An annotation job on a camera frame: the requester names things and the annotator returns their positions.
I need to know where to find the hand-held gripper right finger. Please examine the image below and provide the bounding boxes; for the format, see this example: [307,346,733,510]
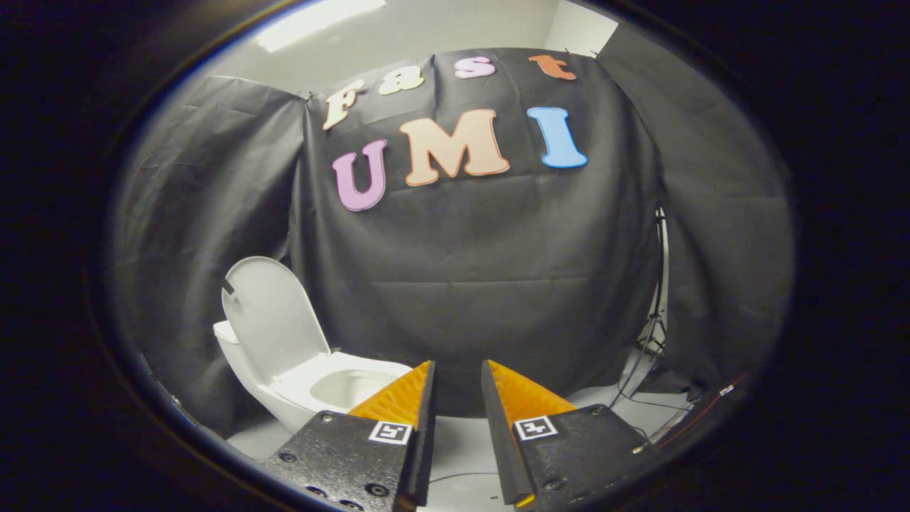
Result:
[481,359,665,509]

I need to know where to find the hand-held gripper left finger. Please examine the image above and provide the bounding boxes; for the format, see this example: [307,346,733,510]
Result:
[259,360,437,512]

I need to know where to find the white toilet lid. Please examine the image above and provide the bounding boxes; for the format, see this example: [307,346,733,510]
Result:
[221,256,331,388]

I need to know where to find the white ceramic toilet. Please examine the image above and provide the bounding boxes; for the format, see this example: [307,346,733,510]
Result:
[213,320,414,434]

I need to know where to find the black backdrop cloth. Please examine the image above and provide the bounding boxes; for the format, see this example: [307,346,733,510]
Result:
[110,28,796,438]

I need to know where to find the black tripod light stand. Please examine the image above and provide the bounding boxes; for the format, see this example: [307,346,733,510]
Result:
[611,208,670,410]

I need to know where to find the thin black floor cable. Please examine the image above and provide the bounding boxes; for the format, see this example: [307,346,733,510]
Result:
[427,470,500,489]

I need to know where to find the tangled black floor cables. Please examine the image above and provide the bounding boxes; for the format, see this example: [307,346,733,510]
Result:
[617,380,696,427]

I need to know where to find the red cable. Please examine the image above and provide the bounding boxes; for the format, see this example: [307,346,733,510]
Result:
[658,373,751,450]

